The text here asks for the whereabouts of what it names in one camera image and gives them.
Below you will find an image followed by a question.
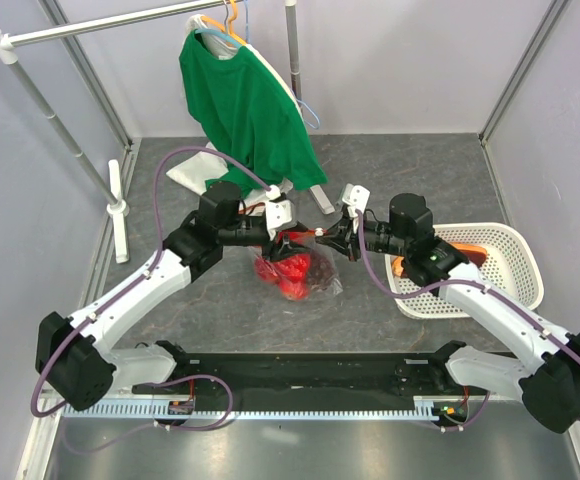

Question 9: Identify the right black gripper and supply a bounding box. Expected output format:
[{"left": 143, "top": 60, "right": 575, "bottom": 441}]
[{"left": 316, "top": 210, "right": 410, "bottom": 262}]

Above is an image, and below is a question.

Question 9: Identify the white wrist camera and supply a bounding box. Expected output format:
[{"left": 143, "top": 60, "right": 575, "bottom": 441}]
[
  {"left": 264, "top": 185, "right": 298, "bottom": 240},
  {"left": 340, "top": 183, "right": 370, "bottom": 218}
]

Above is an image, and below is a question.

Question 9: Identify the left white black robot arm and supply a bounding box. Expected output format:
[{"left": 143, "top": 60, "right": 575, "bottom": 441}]
[{"left": 35, "top": 182, "right": 296, "bottom": 411}]

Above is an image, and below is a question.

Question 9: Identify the silver clothes rack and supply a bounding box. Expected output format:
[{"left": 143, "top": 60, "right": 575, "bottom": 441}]
[{"left": 0, "top": 0, "right": 336, "bottom": 264}]

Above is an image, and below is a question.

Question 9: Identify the clear orange zip top bag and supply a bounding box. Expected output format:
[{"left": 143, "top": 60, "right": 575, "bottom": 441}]
[{"left": 249, "top": 228, "right": 343, "bottom": 302}]

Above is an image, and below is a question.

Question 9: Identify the orange clothes hanger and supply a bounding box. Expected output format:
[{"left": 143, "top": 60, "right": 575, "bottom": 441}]
[{"left": 201, "top": 0, "right": 247, "bottom": 45}]

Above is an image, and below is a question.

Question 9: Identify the blue clothes hanger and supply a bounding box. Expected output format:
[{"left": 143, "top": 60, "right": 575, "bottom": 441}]
[{"left": 185, "top": 1, "right": 321, "bottom": 130}]

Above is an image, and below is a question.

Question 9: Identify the red apple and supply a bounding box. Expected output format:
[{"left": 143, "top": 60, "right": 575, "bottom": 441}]
[
  {"left": 273, "top": 253, "right": 311, "bottom": 282},
  {"left": 254, "top": 257, "right": 279, "bottom": 285},
  {"left": 279, "top": 281, "right": 310, "bottom": 301}
]

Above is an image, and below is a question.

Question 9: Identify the green t-shirt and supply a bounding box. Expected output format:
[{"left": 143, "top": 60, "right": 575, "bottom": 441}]
[{"left": 179, "top": 32, "right": 328, "bottom": 190}]

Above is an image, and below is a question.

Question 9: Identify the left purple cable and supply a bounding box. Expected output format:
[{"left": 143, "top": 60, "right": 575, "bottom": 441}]
[{"left": 30, "top": 146, "right": 281, "bottom": 455}]

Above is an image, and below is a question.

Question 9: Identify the purple cable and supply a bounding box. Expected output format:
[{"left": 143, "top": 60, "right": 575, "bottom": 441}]
[
  {"left": 30, "top": 146, "right": 281, "bottom": 455},
  {"left": 354, "top": 207, "right": 580, "bottom": 434}
]

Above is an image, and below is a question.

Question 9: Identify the white garment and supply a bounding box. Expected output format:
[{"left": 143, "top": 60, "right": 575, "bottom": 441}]
[{"left": 165, "top": 13, "right": 304, "bottom": 201}]

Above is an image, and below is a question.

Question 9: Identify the dark red grape bunch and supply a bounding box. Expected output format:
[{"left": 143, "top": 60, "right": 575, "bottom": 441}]
[{"left": 306, "top": 252, "right": 337, "bottom": 291}]

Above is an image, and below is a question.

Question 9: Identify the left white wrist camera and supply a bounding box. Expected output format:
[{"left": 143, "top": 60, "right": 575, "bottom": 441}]
[{"left": 264, "top": 185, "right": 298, "bottom": 240}]

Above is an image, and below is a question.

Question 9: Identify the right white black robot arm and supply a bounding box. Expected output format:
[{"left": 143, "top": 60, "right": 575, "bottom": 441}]
[{"left": 316, "top": 186, "right": 580, "bottom": 433}]

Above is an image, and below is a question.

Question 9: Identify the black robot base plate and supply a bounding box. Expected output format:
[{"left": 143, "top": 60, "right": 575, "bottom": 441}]
[{"left": 132, "top": 349, "right": 521, "bottom": 414}]

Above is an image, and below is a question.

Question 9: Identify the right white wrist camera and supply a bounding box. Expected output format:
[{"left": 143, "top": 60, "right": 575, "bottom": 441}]
[{"left": 340, "top": 183, "right": 370, "bottom": 218}]

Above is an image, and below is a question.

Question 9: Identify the grey slotted cable duct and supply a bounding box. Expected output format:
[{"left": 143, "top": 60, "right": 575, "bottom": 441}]
[{"left": 62, "top": 397, "right": 441, "bottom": 421}]

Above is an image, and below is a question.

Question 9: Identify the white perforated plastic basket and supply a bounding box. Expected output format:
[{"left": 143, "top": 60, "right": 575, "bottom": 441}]
[{"left": 395, "top": 222, "right": 544, "bottom": 320}]

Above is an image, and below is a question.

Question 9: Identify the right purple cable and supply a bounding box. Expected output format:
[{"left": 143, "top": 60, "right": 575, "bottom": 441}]
[{"left": 354, "top": 207, "right": 580, "bottom": 434}]

